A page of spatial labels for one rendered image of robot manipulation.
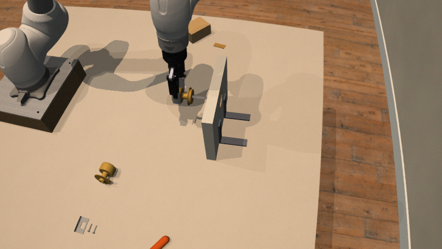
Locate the grey panel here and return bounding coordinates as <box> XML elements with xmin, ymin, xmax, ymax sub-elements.
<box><xmin>201</xmin><ymin>55</ymin><xmax>228</xmax><ymax>161</ymax></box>

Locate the brass door knob with grey square spindle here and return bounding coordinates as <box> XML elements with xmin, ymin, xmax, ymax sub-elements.
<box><xmin>179</xmin><ymin>87</ymin><xmax>207</xmax><ymax>105</ymax></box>

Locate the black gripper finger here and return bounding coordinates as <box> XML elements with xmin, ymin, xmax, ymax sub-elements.
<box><xmin>166</xmin><ymin>64</ymin><xmax>181</xmax><ymax>104</ymax></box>
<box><xmin>179</xmin><ymin>62</ymin><xmax>186</xmax><ymax>90</ymax></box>

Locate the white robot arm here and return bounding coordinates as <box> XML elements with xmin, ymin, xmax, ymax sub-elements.
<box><xmin>0</xmin><ymin>0</ymin><xmax>199</xmax><ymax>104</ymax></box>

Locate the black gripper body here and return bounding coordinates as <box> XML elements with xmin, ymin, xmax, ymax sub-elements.
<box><xmin>162</xmin><ymin>48</ymin><xmax>187</xmax><ymax>73</ymax></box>

